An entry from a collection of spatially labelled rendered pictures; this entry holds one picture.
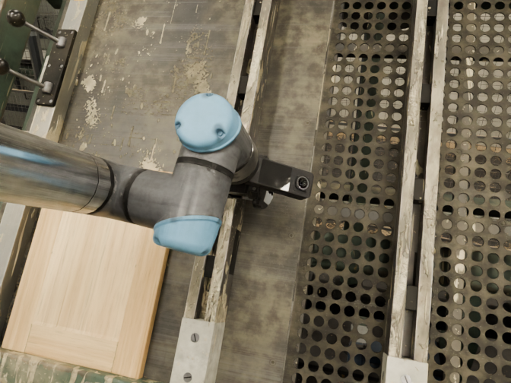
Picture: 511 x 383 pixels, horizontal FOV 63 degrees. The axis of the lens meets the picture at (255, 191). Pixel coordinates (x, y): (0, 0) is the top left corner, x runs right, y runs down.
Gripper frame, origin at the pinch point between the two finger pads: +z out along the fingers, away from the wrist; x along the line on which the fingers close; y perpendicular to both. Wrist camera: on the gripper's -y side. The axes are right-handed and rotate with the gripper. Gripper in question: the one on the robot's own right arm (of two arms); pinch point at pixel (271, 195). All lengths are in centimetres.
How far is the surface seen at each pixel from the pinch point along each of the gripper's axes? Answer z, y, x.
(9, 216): -2, 56, 12
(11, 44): 3, 77, -34
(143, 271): 0.2, 23.4, 18.5
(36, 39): 181, 262, -158
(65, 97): 0, 53, -18
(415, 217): -0.9, -26.8, 1.4
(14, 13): -14, 60, -31
